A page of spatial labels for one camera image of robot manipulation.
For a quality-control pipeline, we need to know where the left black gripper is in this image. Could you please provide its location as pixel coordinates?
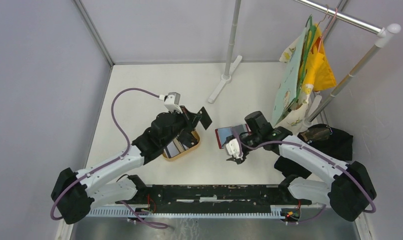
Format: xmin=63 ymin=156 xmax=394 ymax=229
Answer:
xmin=162 ymin=105 xmax=202 ymax=147

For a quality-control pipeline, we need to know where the wooden tray with cards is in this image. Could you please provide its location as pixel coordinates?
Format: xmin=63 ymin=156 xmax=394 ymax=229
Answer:
xmin=162 ymin=130 xmax=201 ymax=162

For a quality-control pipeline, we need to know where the red card holder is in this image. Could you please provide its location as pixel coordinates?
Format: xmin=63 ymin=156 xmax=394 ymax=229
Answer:
xmin=215 ymin=124 xmax=250 ymax=149

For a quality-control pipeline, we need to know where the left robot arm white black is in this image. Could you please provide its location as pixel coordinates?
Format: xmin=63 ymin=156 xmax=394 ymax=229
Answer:
xmin=50 ymin=105 xmax=212 ymax=225

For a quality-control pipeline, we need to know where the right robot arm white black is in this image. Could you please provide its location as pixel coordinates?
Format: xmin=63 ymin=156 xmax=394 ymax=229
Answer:
xmin=224 ymin=111 xmax=377 ymax=222

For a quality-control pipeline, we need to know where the green patterned hanging garment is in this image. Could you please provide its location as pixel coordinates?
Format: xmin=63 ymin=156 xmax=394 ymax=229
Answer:
xmin=271 ymin=15 xmax=317 ymax=135

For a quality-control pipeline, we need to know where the camouflage cloth piece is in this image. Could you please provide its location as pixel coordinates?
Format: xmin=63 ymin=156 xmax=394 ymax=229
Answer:
xmin=301 ymin=126 xmax=332 ymax=142

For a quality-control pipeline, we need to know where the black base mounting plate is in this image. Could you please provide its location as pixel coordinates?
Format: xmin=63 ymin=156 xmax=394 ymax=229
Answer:
xmin=126 ymin=184 xmax=312 ymax=214

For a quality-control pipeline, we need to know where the black cloth pile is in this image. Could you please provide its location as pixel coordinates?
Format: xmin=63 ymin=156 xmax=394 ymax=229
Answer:
xmin=274 ymin=123 xmax=354 ymax=179

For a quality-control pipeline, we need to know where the yellow hanging garment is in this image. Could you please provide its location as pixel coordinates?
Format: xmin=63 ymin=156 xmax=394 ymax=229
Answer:
xmin=301 ymin=23 xmax=337 ymax=94

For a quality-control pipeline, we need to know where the metal clothes rack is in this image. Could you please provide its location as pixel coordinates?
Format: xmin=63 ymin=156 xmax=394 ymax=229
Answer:
xmin=207 ymin=0 xmax=402 ymax=128

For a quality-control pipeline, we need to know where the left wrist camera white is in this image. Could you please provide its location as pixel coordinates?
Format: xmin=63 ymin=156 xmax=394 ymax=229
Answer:
xmin=158 ymin=92 xmax=183 ymax=114

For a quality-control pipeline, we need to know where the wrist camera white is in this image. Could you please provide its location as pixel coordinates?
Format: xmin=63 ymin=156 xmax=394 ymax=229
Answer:
xmin=224 ymin=138 xmax=243 ymax=159
xmin=158 ymin=92 xmax=183 ymax=114

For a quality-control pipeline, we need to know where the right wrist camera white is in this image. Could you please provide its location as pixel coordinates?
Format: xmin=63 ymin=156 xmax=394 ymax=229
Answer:
xmin=224 ymin=138 xmax=243 ymax=159

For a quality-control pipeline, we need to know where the white cable duct strip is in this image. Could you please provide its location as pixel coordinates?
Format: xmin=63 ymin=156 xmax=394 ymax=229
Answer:
xmin=88 ymin=206 xmax=284 ymax=220

